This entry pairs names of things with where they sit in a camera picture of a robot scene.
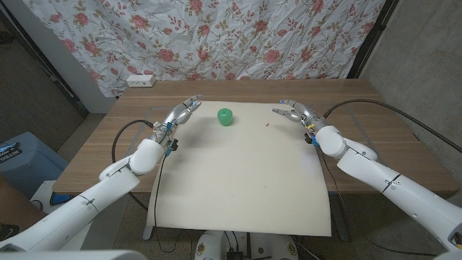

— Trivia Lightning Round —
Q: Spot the floral rose backdrop cloth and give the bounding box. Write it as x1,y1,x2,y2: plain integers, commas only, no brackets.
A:
22,0,387,98

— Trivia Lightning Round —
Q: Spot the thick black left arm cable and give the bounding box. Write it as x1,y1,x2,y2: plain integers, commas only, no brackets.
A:
110,119,155,212

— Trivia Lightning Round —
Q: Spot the cream foam mat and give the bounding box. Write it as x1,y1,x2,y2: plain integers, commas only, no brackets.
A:
146,100,332,238

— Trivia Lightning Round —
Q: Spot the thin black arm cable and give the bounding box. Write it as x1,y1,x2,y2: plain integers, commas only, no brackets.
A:
319,151,440,258
153,153,198,254

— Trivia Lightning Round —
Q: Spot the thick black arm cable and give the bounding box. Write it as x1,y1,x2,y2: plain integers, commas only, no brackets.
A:
323,98,462,155
110,119,155,212

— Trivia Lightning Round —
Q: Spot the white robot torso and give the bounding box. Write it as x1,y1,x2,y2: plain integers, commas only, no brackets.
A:
0,250,147,260

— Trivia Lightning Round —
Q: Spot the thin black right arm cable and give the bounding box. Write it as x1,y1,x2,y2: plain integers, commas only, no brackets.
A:
319,151,440,258

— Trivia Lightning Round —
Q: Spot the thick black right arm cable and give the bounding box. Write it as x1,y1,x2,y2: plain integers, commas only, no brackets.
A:
323,98,462,155

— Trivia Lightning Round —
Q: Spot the grey table leg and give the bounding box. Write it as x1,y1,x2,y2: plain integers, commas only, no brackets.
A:
142,219,157,241

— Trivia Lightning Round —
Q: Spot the white power strip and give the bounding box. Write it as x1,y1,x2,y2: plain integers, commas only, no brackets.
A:
126,74,157,88

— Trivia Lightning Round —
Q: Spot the black backdrop stand pole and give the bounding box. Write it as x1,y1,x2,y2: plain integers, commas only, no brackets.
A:
0,9,90,117
346,0,400,79

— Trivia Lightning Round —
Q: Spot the blue storage container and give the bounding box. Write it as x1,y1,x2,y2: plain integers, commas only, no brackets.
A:
0,131,69,211

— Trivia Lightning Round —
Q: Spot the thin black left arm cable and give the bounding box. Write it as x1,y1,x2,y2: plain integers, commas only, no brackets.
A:
153,153,198,254

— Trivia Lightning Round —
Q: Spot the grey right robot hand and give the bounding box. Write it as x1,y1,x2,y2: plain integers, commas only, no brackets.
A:
271,99,328,133

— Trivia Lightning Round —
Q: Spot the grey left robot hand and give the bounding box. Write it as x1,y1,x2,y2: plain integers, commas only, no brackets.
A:
151,94,203,146

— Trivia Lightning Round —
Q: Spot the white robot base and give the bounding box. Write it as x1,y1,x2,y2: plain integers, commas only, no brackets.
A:
194,229,299,260

